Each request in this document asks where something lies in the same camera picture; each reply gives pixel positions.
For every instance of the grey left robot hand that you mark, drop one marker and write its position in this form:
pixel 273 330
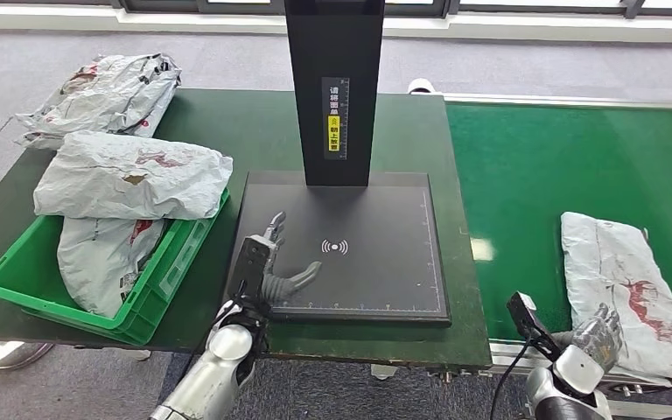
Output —
pixel 295 281

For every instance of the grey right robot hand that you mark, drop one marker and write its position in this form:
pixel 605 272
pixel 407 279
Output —
pixel 597 339

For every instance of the grey parcel red deer print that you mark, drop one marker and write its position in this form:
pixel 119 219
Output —
pixel 608 261

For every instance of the grey parcel with brown tear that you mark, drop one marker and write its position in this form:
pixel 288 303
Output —
pixel 133 179

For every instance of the white parcel black red print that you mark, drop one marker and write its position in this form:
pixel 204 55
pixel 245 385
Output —
pixel 101 266

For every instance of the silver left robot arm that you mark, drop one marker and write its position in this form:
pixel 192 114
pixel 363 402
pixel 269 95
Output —
pixel 220 365

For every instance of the black inbound scanner machine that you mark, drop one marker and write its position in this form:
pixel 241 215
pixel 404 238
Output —
pixel 371 261

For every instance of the green conveyor belt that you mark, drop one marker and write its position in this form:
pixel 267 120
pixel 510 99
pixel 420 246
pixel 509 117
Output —
pixel 515 174

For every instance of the flat grey parcel red dot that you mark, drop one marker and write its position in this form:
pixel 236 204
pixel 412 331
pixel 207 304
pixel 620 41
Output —
pixel 40 138

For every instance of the green plastic crate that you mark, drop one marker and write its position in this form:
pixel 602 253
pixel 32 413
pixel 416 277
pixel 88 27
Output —
pixel 162 290

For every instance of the dark green table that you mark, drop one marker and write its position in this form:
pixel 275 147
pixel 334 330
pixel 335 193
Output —
pixel 243 127

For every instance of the yellow black ruler label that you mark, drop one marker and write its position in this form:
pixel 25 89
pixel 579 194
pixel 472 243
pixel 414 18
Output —
pixel 335 116

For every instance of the chrome table foot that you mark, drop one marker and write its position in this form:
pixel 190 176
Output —
pixel 5 353

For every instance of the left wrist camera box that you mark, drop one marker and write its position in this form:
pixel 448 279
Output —
pixel 250 266

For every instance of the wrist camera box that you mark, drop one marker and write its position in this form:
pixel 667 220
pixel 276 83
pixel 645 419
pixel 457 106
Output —
pixel 250 266
pixel 530 319

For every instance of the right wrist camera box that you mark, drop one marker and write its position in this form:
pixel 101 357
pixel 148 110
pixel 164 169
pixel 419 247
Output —
pixel 530 319

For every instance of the aluminium conveyor frame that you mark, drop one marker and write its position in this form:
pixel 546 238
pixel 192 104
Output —
pixel 510 355

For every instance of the white table leg bracket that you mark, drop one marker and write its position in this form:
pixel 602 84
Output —
pixel 383 372

